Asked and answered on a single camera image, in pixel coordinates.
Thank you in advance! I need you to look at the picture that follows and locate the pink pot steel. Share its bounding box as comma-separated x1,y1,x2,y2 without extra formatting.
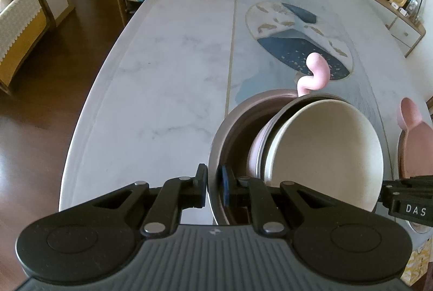
246,51,346,180

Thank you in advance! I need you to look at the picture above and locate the large steel bowl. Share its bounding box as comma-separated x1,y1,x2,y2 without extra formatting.
207,89,339,226

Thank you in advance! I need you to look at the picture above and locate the pink bear-shaped plate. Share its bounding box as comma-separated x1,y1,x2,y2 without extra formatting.
397,98,432,178

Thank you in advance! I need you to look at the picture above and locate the cream bowl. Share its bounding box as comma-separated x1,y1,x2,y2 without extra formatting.
263,99,384,211

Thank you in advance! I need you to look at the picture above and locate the large white plate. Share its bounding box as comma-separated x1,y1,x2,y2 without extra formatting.
406,221,432,234

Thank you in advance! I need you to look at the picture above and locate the yellow cartoon box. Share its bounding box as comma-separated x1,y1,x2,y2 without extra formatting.
401,237,432,286

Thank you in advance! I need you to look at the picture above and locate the white drawer cabinet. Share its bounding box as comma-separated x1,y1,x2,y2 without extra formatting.
367,0,426,57

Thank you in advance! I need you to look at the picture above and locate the sofa with white cover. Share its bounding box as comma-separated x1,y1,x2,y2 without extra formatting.
0,0,56,95

